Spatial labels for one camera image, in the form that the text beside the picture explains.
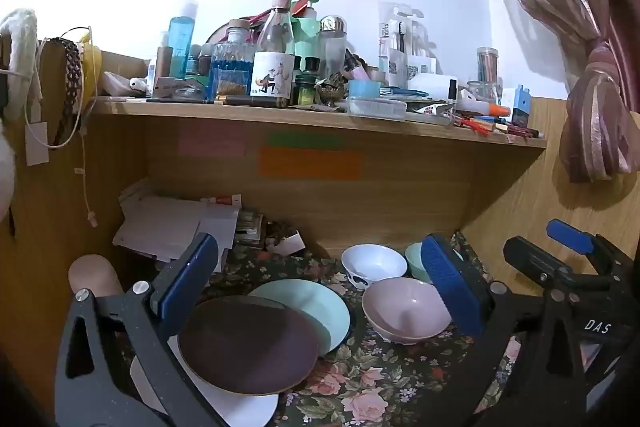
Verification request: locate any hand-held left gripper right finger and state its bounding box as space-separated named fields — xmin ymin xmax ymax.
xmin=421 ymin=233 xmax=601 ymax=427

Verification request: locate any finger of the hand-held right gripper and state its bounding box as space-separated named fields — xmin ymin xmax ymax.
xmin=502 ymin=236 xmax=576 ymax=293
xmin=546 ymin=219 xmax=638 ymax=303

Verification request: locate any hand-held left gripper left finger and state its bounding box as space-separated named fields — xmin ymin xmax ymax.
xmin=54 ymin=232 xmax=236 ymax=427

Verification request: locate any light green bowl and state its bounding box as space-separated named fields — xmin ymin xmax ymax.
xmin=404 ymin=241 xmax=466 ymax=284

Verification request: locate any pink bowl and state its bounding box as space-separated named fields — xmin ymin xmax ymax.
xmin=361 ymin=277 xmax=452 ymax=346

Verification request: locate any white bowl black pattern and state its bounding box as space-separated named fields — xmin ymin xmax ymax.
xmin=341 ymin=243 xmax=408 ymax=291

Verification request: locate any dark purple plate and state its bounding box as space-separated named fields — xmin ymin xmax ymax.
xmin=177 ymin=296 xmax=320 ymax=397

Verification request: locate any light green plate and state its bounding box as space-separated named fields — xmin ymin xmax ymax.
xmin=248 ymin=278 xmax=352 ymax=357

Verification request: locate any stack of white papers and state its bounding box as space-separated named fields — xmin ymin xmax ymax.
xmin=112 ymin=179 xmax=241 ymax=265

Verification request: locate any stack of cards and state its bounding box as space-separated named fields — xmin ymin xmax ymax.
xmin=235 ymin=209 xmax=263 ymax=248

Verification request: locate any pale pink roll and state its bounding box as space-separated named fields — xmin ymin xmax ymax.
xmin=68 ymin=254 xmax=124 ymax=299

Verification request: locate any small white paper box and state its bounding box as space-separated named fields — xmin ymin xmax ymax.
xmin=272 ymin=231 xmax=307 ymax=258

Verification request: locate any dark floral tablecloth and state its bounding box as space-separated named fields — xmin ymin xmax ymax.
xmin=120 ymin=232 xmax=551 ymax=427

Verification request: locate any blue white box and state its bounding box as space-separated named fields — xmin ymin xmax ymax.
xmin=511 ymin=84 xmax=532 ymax=128

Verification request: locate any pink sticky note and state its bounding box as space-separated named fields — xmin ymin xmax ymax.
xmin=178 ymin=127 xmax=246 ymax=158

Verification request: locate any white plate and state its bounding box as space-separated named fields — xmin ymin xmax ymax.
xmin=131 ymin=337 xmax=279 ymax=427

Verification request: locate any white tube orange cap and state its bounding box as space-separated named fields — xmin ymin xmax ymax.
xmin=455 ymin=99 xmax=511 ymax=118

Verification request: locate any orange sticky note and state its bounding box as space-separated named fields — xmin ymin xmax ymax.
xmin=259 ymin=148 xmax=362 ymax=180

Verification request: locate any green sticky note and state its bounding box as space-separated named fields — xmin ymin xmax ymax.
xmin=267 ymin=133 xmax=345 ymax=148

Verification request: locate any clear jar of sticks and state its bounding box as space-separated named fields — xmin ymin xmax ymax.
xmin=476 ymin=48 xmax=500 ymax=88

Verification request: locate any clear plastic box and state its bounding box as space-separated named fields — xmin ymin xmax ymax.
xmin=346 ymin=96 xmax=407 ymax=122

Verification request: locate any white cardboard box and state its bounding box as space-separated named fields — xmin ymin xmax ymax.
xmin=407 ymin=73 xmax=458 ymax=100

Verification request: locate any white paper tag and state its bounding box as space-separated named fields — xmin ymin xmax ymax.
xmin=25 ymin=122 xmax=49 ymax=166

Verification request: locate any brown tube bottle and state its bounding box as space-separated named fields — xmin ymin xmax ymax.
xmin=155 ymin=47 xmax=173 ymax=92

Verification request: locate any glass jar blue liquid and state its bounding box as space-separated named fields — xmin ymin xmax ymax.
xmin=210 ymin=19 xmax=256 ymax=100

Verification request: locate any blue round container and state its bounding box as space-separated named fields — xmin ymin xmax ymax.
xmin=348 ymin=79 xmax=385 ymax=100

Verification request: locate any clear glass bottle illustrated label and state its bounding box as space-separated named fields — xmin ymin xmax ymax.
xmin=250 ymin=0 xmax=296 ymax=108

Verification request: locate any dark green small jar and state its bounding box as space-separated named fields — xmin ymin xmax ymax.
xmin=295 ymin=57 xmax=321 ymax=105

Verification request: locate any gold ornament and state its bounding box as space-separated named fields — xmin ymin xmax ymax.
xmin=317 ymin=82 xmax=347 ymax=108

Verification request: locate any brown braided headband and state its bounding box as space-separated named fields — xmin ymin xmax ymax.
xmin=50 ymin=37 xmax=83 ymax=145

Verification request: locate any yellow headband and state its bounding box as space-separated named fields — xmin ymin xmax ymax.
xmin=81 ymin=41 xmax=102 ymax=104

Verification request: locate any tall blue liquid bottle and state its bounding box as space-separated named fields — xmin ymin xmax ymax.
xmin=169 ymin=1 xmax=198 ymax=78

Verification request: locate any toothbrush head package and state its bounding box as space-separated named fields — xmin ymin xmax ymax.
xmin=378 ymin=4 xmax=426 ymax=75

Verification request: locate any clear bottle silver cap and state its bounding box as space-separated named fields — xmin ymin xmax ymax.
xmin=318 ymin=16 xmax=347 ymax=80

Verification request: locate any green pump bottle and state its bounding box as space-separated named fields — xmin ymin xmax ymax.
xmin=292 ymin=0 xmax=321 ymax=72

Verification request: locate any white fluffy headband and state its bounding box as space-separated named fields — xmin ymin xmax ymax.
xmin=0 ymin=9 xmax=42 ymax=108

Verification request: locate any white cord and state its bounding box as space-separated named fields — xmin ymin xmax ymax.
xmin=80 ymin=127 xmax=99 ymax=228

